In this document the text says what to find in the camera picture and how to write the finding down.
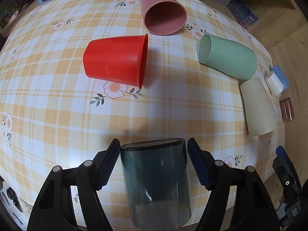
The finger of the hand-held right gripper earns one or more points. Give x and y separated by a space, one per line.
286 173

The small transparent brown cup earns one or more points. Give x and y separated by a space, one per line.
286 109

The small blue cup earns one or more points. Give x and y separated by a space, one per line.
282 77

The transparent dark grey cup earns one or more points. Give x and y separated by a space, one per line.
154 173

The beige plastic cup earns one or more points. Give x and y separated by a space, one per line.
257 108

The purple printed box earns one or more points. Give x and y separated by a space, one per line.
243 13

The small white cup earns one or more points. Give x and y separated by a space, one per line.
274 83

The pink plastic cup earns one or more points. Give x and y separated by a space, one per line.
163 16

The green plastic cup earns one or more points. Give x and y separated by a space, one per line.
228 57

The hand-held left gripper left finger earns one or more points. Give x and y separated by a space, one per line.
109 164

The plaid floral tablecloth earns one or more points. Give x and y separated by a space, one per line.
60 115

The red plastic cup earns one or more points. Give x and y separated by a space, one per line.
113 59

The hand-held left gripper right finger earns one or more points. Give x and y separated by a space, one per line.
197 164

